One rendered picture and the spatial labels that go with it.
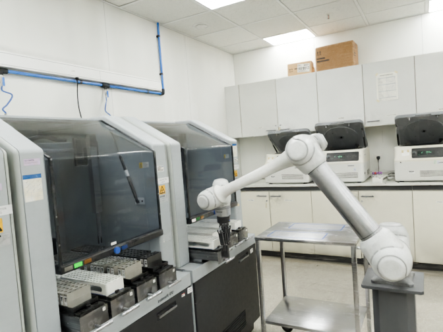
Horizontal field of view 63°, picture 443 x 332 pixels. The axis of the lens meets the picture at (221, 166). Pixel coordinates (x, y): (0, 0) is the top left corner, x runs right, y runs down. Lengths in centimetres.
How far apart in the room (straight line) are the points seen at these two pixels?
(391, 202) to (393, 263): 252
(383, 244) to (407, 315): 42
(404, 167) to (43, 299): 346
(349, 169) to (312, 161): 251
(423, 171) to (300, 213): 135
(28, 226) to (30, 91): 154
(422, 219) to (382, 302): 229
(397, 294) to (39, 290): 151
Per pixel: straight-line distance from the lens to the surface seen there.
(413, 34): 483
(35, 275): 150
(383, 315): 199
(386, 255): 165
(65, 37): 313
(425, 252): 425
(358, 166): 415
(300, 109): 457
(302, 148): 162
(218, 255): 210
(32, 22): 300
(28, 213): 145
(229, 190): 187
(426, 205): 414
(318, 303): 274
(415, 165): 410
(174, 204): 204
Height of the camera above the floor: 140
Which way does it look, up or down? 3 degrees down
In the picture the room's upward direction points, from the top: 4 degrees counter-clockwise
